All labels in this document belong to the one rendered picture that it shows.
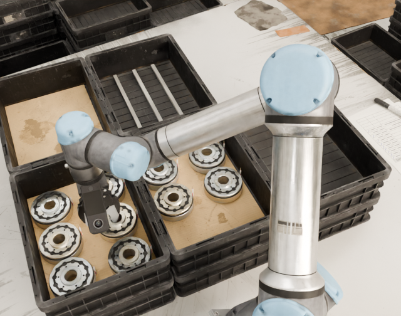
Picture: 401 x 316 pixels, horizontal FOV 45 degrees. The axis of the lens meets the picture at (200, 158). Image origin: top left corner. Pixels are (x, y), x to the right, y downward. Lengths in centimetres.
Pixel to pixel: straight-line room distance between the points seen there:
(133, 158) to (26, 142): 65
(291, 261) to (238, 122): 30
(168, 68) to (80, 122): 74
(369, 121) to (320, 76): 97
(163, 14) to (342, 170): 168
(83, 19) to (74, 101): 106
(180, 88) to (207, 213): 50
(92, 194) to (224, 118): 35
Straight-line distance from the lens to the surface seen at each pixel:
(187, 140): 102
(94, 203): 112
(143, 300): 124
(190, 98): 157
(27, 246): 118
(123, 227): 123
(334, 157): 143
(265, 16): 216
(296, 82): 79
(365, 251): 142
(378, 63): 274
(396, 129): 175
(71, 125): 99
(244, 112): 98
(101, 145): 97
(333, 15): 354
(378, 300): 136
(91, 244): 126
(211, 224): 125
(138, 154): 95
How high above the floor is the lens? 188
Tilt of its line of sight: 49 degrees down
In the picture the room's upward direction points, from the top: 2 degrees counter-clockwise
